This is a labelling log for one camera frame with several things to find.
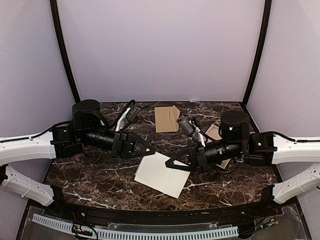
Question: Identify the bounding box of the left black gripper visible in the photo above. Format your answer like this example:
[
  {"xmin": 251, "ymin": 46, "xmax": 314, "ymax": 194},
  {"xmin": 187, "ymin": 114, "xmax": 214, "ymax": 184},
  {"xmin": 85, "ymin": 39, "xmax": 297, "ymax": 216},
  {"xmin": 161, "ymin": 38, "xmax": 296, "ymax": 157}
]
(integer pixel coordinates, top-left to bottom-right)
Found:
[{"xmin": 79, "ymin": 126, "xmax": 157, "ymax": 160}]

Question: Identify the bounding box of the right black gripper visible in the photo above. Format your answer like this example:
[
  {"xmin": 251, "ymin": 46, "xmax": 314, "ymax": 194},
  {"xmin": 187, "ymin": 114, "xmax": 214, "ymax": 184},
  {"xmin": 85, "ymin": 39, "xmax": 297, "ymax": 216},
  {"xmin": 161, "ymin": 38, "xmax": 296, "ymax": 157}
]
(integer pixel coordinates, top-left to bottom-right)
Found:
[{"xmin": 165, "ymin": 138, "xmax": 245, "ymax": 174}]

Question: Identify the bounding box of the beige ornate letter sheet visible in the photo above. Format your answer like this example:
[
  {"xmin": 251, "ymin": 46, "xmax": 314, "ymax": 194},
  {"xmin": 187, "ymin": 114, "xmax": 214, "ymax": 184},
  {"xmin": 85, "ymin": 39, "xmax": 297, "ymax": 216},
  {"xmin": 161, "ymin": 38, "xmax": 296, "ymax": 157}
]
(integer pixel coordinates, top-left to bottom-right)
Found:
[{"xmin": 134, "ymin": 152, "xmax": 190, "ymax": 199}]

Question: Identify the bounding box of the brown paper envelope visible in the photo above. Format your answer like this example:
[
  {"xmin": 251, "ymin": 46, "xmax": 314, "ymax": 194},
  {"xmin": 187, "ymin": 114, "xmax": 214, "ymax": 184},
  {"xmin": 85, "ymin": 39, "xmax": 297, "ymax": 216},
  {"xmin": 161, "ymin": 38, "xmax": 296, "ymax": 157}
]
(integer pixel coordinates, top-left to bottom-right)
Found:
[{"xmin": 154, "ymin": 105, "xmax": 180, "ymax": 133}]

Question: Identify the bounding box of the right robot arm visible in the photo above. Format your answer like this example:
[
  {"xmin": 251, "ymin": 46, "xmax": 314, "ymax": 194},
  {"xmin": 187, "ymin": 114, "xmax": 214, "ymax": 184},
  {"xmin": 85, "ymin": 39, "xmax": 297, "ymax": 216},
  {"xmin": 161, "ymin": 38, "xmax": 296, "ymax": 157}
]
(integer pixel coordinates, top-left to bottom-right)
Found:
[{"xmin": 165, "ymin": 110, "xmax": 320, "ymax": 217}]

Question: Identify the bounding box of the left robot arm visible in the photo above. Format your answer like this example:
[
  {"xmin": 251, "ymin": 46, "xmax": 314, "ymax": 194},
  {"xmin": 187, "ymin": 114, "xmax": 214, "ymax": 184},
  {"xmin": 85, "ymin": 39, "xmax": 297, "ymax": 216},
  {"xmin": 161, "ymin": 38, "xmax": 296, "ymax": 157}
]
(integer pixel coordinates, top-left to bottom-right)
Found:
[{"xmin": 0, "ymin": 99, "xmax": 156, "ymax": 218}]

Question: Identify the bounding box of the black front table rail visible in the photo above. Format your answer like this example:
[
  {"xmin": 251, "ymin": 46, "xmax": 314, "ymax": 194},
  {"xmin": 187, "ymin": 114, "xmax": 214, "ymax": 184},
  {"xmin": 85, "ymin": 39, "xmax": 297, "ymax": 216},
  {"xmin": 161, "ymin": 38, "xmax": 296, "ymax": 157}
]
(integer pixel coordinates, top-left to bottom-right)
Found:
[{"xmin": 46, "ymin": 191, "xmax": 279, "ymax": 225}]

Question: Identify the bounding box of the white slotted cable duct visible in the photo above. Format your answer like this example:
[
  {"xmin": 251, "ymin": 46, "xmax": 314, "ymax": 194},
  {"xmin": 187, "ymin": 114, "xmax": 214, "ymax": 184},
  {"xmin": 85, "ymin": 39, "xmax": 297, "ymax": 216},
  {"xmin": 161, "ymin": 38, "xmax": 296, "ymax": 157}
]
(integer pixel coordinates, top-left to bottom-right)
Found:
[{"xmin": 32, "ymin": 213, "xmax": 239, "ymax": 240}]

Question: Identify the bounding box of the left black corner post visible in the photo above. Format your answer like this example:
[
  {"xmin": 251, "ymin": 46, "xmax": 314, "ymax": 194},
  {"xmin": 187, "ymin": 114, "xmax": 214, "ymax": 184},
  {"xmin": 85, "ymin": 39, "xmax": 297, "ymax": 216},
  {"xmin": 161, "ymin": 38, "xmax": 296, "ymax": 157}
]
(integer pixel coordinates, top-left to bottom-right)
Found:
[{"xmin": 49, "ymin": 0, "xmax": 81, "ymax": 103}]

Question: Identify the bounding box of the black corner post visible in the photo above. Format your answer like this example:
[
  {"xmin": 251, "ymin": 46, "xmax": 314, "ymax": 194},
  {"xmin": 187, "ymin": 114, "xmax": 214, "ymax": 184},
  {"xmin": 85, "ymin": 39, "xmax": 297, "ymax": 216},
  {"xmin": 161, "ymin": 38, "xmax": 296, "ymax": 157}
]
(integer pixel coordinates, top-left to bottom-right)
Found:
[
  {"xmin": 242, "ymin": 0, "xmax": 272, "ymax": 106},
  {"xmin": 49, "ymin": 0, "xmax": 81, "ymax": 103}
]

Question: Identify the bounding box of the right black corner post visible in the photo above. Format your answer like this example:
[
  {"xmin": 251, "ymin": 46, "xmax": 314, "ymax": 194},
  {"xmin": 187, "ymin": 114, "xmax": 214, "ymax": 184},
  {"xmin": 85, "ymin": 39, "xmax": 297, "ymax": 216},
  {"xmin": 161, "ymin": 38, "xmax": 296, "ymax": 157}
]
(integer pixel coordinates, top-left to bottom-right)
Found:
[{"xmin": 242, "ymin": 0, "xmax": 272, "ymax": 106}]

